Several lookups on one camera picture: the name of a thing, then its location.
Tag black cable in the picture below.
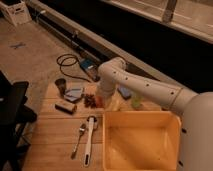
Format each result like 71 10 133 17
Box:
56 53 92 83

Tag red orange apple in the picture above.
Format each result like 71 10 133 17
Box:
95 96 104 108

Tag black chair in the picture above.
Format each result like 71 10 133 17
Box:
0 70 37 171

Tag dark metal cup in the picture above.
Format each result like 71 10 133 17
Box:
55 78 67 96

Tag yellow plastic bin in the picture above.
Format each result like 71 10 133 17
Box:
103 111 181 171

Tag brown rectangular block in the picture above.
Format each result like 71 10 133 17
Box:
55 103 77 114

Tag blue power supply box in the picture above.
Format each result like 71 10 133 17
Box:
79 58 101 82

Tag white handled brush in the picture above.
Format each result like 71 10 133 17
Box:
84 116 98 167

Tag metal spoon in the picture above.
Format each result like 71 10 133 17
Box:
71 123 86 159

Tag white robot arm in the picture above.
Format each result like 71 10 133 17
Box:
98 57 213 171

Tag bunch of dark grapes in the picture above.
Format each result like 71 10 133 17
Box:
84 94 97 108

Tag blue sponge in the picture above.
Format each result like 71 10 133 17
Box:
117 86 131 100

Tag green spray bottle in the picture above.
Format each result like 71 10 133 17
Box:
131 94 142 110

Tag white cardboard box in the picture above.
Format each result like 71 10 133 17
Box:
0 0 32 27

